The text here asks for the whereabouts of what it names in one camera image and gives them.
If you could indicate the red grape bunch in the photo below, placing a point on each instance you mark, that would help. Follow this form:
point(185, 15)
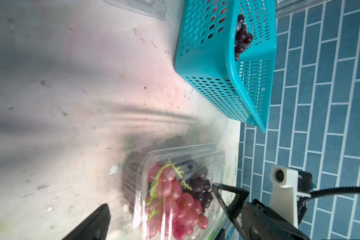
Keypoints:
point(216, 23)
point(169, 214)

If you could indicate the dark purple grape bunch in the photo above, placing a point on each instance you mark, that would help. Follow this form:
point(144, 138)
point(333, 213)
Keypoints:
point(199, 186)

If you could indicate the teal plastic basket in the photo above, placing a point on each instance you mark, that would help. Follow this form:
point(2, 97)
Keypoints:
point(240, 90)

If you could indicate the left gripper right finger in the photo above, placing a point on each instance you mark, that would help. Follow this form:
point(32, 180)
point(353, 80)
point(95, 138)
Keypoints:
point(259, 223)

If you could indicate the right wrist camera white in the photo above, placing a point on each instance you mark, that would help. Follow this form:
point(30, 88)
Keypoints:
point(288, 185)

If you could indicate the dark grape bunch middle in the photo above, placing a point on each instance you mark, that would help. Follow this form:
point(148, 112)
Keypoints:
point(243, 38)

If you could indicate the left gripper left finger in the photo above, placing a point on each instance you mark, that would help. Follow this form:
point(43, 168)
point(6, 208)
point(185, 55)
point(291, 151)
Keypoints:
point(94, 227)

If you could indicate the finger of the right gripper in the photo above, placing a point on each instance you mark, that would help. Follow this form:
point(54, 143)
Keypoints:
point(232, 208)

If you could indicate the clear clamshell container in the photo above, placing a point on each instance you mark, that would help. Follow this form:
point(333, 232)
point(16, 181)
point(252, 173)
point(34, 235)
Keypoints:
point(135, 184)
point(150, 8)

